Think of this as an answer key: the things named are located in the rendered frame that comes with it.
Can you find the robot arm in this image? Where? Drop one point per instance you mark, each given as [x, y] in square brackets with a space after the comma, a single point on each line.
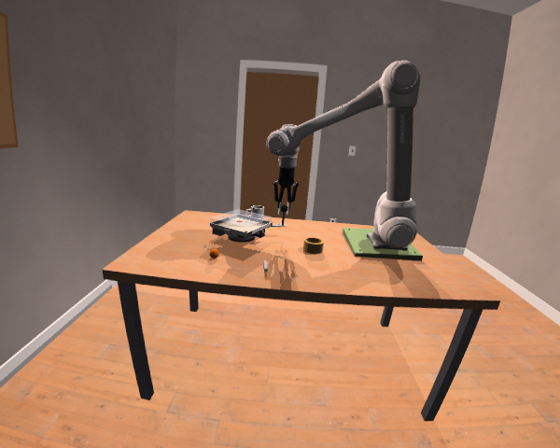
[400, 86]

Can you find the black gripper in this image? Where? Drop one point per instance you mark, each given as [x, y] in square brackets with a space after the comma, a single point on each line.
[286, 180]

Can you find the dark grey mug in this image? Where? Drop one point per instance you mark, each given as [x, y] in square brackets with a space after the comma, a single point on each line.
[256, 209]

